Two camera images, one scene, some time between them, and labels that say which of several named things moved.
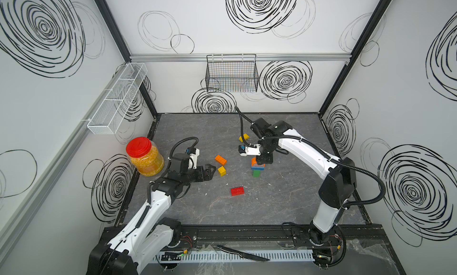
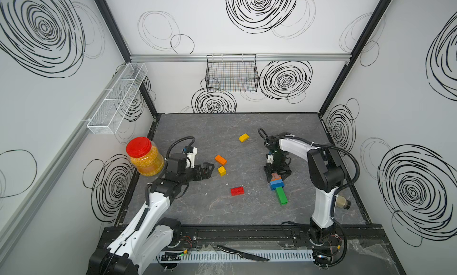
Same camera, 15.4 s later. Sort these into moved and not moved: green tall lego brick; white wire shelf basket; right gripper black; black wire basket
Moved: right gripper black; green tall lego brick
Not moved: black wire basket; white wire shelf basket
